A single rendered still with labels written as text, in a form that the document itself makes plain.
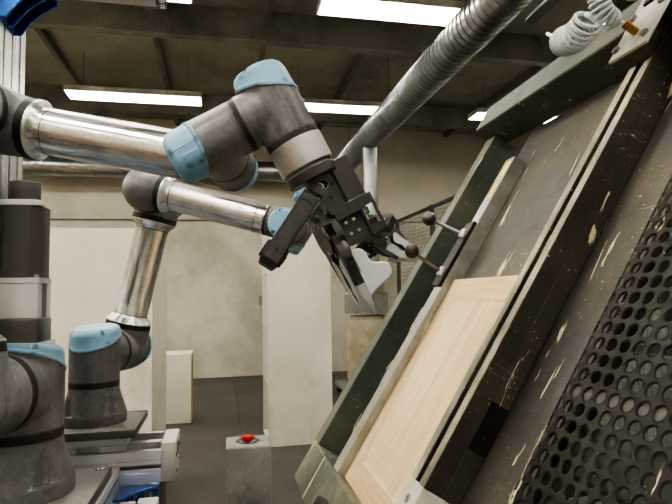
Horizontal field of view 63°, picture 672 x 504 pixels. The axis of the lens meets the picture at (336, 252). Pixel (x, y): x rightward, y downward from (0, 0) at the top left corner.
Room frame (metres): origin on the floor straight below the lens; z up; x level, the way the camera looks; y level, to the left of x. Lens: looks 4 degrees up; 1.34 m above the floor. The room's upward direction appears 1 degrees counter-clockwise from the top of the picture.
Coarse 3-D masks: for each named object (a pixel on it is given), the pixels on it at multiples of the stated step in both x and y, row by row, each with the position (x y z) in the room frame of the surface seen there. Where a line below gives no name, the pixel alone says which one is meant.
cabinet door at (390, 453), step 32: (480, 288) 1.25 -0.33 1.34; (448, 320) 1.33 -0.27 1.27; (480, 320) 1.17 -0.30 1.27; (416, 352) 1.39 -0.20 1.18; (448, 352) 1.23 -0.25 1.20; (416, 384) 1.29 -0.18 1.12; (448, 384) 1.14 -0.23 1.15; (384, 416) 1.35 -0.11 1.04; (416, 416) 1.20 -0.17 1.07; (384, 448) 1.26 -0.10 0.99; (416, 448) 1.11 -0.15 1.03; (352, 480) 1.31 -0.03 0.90; (384, 480) 1.17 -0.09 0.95
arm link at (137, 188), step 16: (128, 176) 1.34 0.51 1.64; (144, 176) 1.31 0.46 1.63; (160, 176) 1.31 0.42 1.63; (128, 192) 1.33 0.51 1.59; (144, 192) 1.30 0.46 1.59; (160, 192) 1.29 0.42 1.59; (176, 192) 1.30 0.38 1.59; (192, 192) 1.30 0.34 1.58; (208, 192) 1.30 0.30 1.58; (144, 208) 1.35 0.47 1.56; (160, 208) 1.32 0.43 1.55; (176, 208) 1.31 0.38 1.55; (192, 208) 1.30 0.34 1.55; (208, 208) 1.29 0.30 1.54; (224, 208) 1.29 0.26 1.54; (240, 208) 1.28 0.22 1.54; (256, 208) 1.28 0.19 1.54; (272, 208) 1.29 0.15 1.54; (288, 208) 1.26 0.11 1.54; (224, 224) 1.32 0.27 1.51; (240, 224) 1.29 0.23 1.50; (256, 224) 1.28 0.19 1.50; (272, 224) 1.25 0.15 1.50; (304, 224) 1.33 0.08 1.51
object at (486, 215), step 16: (512, 160) 1.47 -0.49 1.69; (512, 176) 1.47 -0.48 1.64; (496, 192) 1.46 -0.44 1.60; (480, 208) 1.49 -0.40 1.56; (496, 208) 1.46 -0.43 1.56; (480, 224) 1.45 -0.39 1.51; (480, 240) 1.45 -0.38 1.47; (464, 256) 1.44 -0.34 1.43; (464, 272) 1.44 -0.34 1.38; (448, 288) 1.43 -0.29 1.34; (432, 304) 1.42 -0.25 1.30; (416, 320) 1.46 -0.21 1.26; (416, 336) 1.41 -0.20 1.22; (400, 352) 1.43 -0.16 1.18; (400, 368) 1.40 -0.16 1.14; (384, 384) 1.41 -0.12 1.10; (384, 400) 1.39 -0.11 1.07; (368, 416) 1.39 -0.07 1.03; (368, 432) 1.38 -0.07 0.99; (352, 448) 1.38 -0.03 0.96; (336, 464) 1.40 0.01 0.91
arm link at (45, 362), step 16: (16, 352) 0.81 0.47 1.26; (32, 352) 0.82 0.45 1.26; (48, 352) 0.84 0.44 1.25; (64, 352) 0.88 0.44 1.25; (32, 368) 0.81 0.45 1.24; (48, 368) 0.84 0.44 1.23; (64, 368) 0.88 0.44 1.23; (32, 384) 0.79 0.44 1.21; (48, 384) 0.83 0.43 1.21; (64, 384) 0.88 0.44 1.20; (32, 400) 0.79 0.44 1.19; (48, 400) 0.84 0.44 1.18; (64, 400) 0.88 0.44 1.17; (32, 416) 0.81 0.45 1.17; (48, 416) 0.84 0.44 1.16; (64, 416) 0.89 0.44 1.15; (16, 432) 0.81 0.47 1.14; (32, 432) 0.82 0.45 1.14
